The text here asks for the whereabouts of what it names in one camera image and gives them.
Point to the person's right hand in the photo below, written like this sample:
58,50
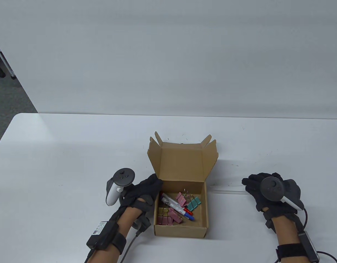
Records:
253,189

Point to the person's left hand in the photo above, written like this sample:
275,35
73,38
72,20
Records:
143,189

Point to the clear plastic ruler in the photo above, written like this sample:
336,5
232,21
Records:
226,189

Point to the yellow binder clip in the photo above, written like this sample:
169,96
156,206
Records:
163,211

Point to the red capped white marker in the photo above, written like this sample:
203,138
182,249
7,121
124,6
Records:
175,204

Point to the pink binder clip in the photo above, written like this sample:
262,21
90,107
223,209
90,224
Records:
181,199
164,220
175,216

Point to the brown cardboard mailer box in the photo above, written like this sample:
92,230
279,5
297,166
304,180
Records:
182,164

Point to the green binder clip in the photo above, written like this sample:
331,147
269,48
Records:
194,203

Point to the blue capped white marker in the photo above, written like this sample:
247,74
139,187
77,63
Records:
190,217

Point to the person's left forearm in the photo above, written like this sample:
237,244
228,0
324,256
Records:
127,219

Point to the person's right forearm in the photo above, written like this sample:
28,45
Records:
286,233

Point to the grey white controller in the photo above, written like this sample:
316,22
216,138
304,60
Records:
124,176
271,187

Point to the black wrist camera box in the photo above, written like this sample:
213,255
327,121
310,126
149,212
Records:
308,245
102,235

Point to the white metal cart frame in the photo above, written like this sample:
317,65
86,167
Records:
5,61

